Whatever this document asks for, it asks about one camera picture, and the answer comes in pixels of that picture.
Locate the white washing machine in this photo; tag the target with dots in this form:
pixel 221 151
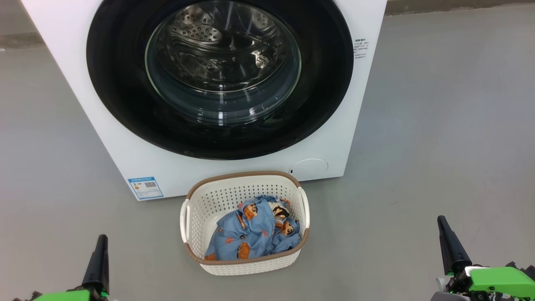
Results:
pixel 104 159

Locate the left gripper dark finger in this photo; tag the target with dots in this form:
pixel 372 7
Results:
pixel 99 267

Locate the blue energy label sticker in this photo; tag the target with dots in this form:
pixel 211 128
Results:
pixel 145 189

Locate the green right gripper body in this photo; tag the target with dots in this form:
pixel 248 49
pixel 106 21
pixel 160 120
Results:
pixel 501 280

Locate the black printed text label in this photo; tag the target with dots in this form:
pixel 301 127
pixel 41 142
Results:
pixel 360 48

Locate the large blue bear-print garment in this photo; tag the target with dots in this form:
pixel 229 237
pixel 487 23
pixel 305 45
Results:
pixel 246 234

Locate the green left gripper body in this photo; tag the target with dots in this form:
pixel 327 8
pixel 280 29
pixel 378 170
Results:
pixel 62 297

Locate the black glass washer door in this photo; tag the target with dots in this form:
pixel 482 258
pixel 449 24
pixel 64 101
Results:
pixel 117 104

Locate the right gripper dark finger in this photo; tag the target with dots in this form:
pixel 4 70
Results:
pixel 453 251

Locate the round white filter cover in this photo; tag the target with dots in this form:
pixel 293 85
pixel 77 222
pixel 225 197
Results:
pixel 309 169

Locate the white brown-rimmed laundry basket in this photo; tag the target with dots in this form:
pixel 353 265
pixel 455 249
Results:
pixel 209 200

